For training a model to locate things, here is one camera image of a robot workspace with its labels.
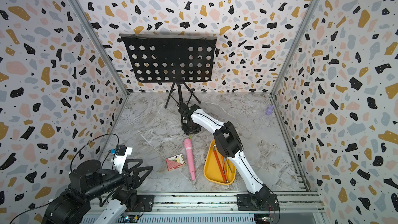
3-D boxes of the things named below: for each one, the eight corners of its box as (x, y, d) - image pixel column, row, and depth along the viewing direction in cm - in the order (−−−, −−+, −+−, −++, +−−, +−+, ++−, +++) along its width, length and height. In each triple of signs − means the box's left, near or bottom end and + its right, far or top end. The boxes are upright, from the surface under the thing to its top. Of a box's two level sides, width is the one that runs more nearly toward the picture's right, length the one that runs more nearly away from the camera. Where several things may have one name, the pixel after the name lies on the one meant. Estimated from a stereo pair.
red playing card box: (168, 171, 86) (167, 170, 84) (166, 159, 90) (165, 158, 88) (185, 165, 88) (184, 163, 86) (182, 154, 92) (181, 152, 91)
